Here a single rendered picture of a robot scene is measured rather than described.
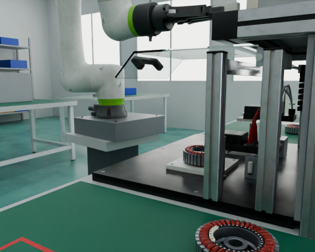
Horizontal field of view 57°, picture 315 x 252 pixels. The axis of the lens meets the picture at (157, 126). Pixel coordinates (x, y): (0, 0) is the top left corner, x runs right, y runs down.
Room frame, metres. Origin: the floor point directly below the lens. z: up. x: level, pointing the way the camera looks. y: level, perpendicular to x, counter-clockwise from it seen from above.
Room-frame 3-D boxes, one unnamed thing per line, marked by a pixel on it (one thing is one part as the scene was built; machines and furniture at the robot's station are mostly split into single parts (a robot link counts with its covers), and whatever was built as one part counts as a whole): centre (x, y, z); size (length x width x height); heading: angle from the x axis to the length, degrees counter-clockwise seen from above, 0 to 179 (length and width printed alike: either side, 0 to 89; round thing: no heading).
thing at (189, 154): (0.76, -0.13, 0.80); 0.11 x 0.11 x 0.04
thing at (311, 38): (0.73, -0.41, 0.92); 0.66 x 0.01 x 0.30; 148
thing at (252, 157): (0.69, -0.25, 0.80); 0.08 x 0.05 x 0.06; 148
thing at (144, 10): (0.90, 0.02, 1.17); 0.09 x 0.06 x 0.12; 148
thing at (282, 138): (0.89, -0.38, 0.80); 0.08 x 0.05 x 0.06; 148
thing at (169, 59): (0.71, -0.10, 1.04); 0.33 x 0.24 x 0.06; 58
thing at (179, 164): (0.76, -0.13, 0.78); 0.15 x 0.15 x 0.01; 58
